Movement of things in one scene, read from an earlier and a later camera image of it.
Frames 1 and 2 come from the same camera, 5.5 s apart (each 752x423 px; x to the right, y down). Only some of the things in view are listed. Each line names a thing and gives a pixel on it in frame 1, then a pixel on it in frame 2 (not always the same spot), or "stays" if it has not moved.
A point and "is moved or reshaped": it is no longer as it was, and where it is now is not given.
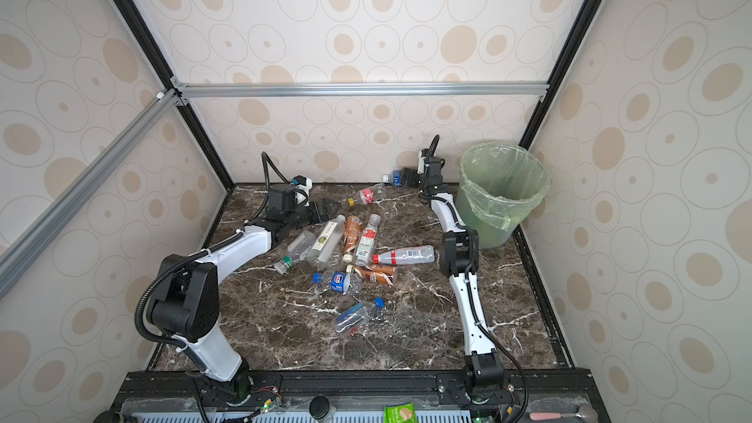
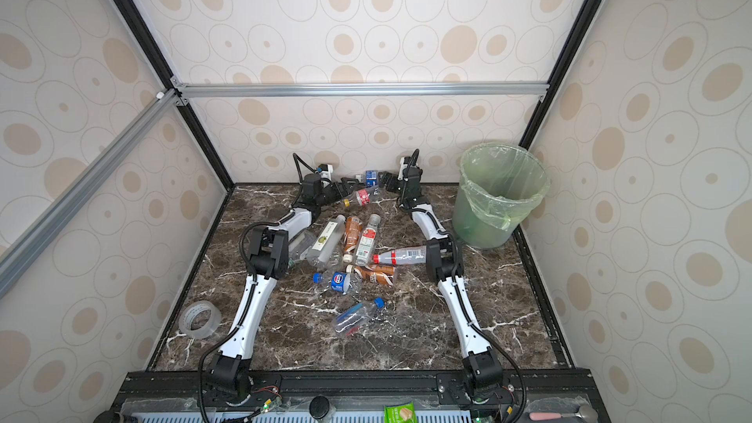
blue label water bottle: [397, 178] is moved or reshaped
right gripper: [407, 175] → [387, 178]
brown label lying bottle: [380, 273] stays
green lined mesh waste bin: [497, 183] stays
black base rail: [179, 384] stays
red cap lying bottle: [406, 256] stays
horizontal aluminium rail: [183, 92] stays
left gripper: [324, 211] → [341, 191]
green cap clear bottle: [297, 245] stays
